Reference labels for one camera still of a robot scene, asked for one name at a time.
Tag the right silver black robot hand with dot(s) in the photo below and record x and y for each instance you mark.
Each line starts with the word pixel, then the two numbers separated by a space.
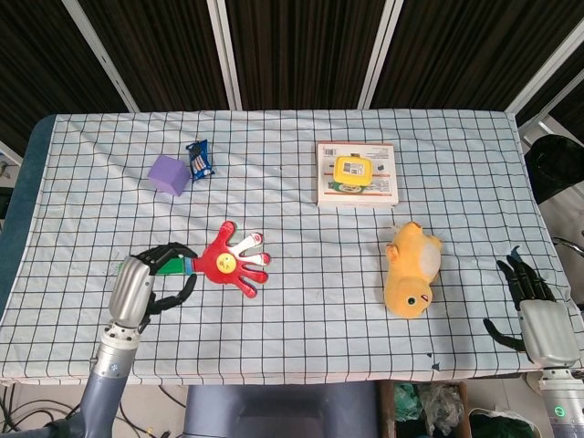
pixel 547 330

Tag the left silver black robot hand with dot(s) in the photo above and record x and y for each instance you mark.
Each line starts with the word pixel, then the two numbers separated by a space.
pixel 130 292

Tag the red hand clapper toy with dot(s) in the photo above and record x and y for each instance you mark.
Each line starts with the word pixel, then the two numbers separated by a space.
pixel 223 262

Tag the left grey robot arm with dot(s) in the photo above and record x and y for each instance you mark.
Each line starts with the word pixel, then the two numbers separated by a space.
pixel 109 365

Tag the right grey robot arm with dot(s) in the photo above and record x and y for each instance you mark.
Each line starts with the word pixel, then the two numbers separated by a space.
pixel 561 401

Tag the dark green bag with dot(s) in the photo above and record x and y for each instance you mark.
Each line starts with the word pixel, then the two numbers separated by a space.
pixel 502 424

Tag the purple foam cube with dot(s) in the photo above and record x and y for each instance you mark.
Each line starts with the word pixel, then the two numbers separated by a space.
pixel 166 175

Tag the brown cardboard box with bags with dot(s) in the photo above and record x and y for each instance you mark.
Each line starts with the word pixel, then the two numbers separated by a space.
pixel 433 406

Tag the dark blue padded table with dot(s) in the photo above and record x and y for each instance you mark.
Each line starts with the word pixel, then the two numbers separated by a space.
pixel 23 205

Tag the yellow plush animal toy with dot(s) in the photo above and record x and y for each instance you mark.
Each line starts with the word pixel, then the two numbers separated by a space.
pixel 408 278

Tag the blue cookie packet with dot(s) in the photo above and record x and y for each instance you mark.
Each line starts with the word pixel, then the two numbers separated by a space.
pixel 200 160

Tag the black plastic bag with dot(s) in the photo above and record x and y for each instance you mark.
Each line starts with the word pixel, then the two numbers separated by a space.
pixel 554 169

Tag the white black checkered tablecloth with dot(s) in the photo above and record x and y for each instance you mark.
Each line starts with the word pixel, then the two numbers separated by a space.
pixel 319 292

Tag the white flat cardboard box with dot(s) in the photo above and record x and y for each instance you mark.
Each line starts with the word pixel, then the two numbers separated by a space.
pixel 385 187

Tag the green tub with yellow lid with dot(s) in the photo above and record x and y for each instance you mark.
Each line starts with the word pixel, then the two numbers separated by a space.
pixel 351 171

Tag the black metal chair frame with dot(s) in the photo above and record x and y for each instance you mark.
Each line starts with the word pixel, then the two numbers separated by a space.
pixel 570 244

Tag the white double frame post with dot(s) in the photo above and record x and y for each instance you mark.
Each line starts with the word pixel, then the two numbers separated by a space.
pixel 226 55

